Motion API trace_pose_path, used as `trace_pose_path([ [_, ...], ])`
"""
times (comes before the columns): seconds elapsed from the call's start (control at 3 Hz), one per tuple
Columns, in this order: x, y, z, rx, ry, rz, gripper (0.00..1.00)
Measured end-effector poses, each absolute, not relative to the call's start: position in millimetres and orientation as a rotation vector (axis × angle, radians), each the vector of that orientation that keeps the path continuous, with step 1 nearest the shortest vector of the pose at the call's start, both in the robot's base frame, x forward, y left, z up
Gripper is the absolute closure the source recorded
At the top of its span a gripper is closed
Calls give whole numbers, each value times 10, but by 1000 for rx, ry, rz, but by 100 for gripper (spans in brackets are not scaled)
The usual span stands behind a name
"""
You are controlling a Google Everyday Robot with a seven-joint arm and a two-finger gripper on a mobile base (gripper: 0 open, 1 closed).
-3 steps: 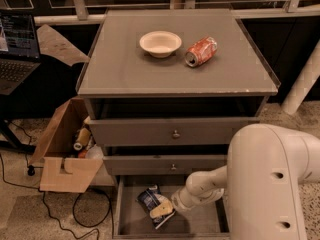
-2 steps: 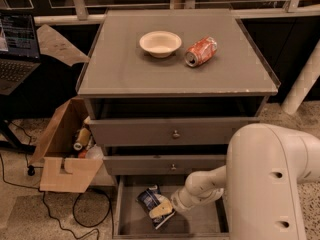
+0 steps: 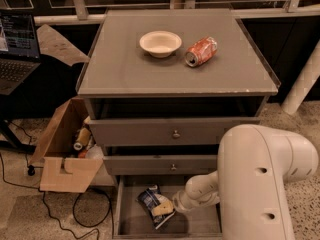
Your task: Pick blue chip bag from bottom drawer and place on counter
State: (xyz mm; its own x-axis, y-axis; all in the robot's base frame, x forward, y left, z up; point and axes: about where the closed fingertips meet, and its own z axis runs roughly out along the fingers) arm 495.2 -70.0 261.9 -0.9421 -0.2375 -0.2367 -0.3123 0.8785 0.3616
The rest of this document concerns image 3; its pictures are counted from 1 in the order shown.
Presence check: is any grey bottom drawer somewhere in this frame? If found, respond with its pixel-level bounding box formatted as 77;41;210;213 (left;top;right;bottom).
113;175;222;240

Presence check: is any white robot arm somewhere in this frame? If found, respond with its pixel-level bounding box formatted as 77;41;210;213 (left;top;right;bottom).
152;124;319;240

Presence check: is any black floor cable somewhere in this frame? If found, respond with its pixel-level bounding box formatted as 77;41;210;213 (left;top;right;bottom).
0;122;115;240

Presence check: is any white diagonal pipe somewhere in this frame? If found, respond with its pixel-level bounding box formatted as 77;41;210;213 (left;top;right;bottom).
281;40;320;115

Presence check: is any grey drawer cabinet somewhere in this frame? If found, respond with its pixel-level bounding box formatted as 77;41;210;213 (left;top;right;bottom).
75;9;281;240

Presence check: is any blue chip bag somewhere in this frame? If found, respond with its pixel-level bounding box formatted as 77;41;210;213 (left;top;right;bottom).
137;185;176;230

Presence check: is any brown cardboard box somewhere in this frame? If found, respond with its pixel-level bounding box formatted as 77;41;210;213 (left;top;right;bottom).
29;97;103;193

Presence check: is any black laptop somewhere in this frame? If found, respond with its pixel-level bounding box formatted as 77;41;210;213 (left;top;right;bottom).
0;10;41;95

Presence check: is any grey drawer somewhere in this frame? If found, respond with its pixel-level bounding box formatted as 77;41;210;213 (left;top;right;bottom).
113;175;222;240
104;155;217;175
90;117;259;147

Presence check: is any yellow bottle in box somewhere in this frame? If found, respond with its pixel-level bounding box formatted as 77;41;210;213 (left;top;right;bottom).
73;128;91;151

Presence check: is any white paper bowl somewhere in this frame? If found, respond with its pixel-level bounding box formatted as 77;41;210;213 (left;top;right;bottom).
139;31;182;58

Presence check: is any grey top drawer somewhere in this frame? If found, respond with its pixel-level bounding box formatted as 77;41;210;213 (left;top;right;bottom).
90;117;259;147

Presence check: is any grey middle drawer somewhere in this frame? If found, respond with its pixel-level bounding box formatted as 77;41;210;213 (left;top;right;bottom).
104;155;217;175

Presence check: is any red soda can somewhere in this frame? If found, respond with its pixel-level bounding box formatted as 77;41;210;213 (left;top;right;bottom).
185;37;218;67

